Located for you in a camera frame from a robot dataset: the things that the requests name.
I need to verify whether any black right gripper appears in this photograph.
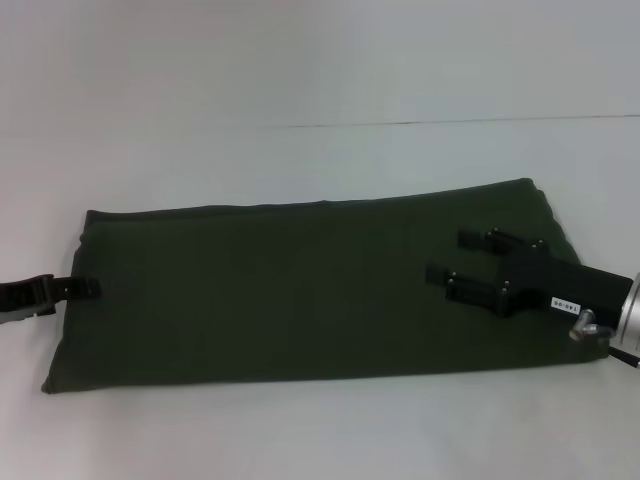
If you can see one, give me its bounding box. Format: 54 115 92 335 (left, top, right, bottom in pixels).
424 226 633 327

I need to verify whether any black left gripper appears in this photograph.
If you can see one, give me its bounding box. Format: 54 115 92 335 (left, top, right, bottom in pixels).
0 272 102 327

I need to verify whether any dark green FREE t-shirt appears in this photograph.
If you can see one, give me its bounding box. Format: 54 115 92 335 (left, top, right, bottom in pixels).
39 175 612 396

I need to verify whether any right gripper connector cable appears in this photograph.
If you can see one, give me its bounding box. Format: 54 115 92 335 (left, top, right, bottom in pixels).
571 308 640 358

